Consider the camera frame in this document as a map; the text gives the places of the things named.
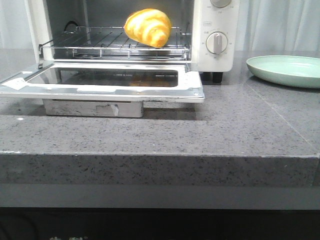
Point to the upper temperature knob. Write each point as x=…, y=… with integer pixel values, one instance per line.
x=220, y=3

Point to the lower timer knob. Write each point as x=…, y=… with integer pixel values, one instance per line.
x=216, y=43

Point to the white Toshiba toaster oven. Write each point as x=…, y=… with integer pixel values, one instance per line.
x=50, y=18

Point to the glass oven door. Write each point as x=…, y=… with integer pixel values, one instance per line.
x=101, y=81

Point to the light green plate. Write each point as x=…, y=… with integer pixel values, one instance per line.
x=287, y=70

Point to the silver oven door handle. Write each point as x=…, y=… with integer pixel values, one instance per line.
x=87, y=108

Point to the yellow striped bread roll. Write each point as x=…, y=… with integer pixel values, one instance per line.
x=149, y=26

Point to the metal wire oven rack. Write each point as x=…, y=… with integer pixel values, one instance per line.
x=108, y=43

